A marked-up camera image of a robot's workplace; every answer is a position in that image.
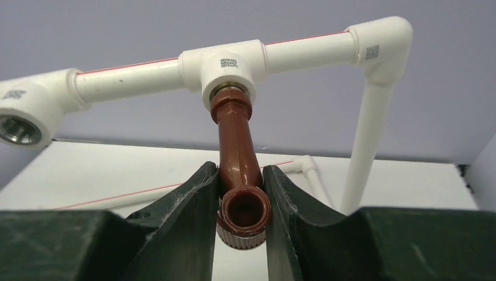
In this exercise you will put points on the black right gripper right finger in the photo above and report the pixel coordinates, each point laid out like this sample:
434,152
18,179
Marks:
308,240

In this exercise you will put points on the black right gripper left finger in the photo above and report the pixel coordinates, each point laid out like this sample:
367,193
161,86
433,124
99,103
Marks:
170,239

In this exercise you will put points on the white pipe frame with tees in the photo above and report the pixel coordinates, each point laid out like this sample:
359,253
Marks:
33,107

